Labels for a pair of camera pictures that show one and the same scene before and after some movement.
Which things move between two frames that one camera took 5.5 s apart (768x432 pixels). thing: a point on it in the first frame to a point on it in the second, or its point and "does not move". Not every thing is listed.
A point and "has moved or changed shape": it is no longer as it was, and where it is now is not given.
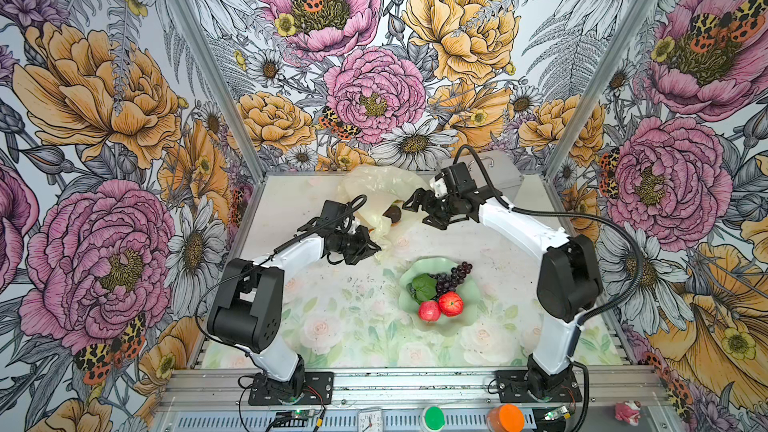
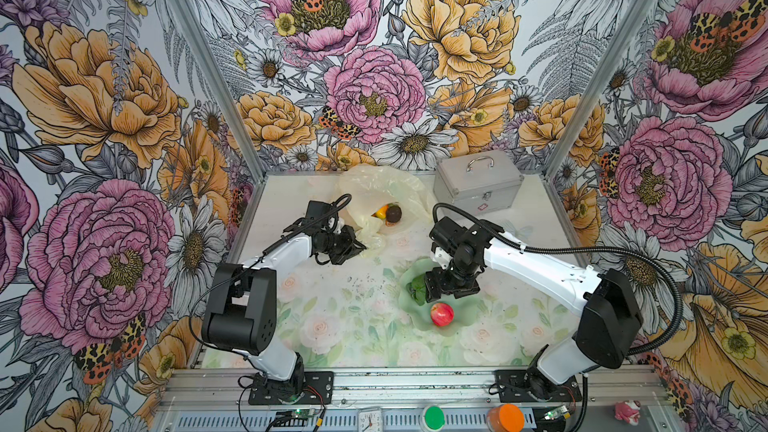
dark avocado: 394,213 does not move
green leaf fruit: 422,288 does not move
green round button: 434,418 does not move
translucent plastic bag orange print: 379,188 has moved or changed shape
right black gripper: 438,223 to 444,285
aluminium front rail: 442,387 does not move
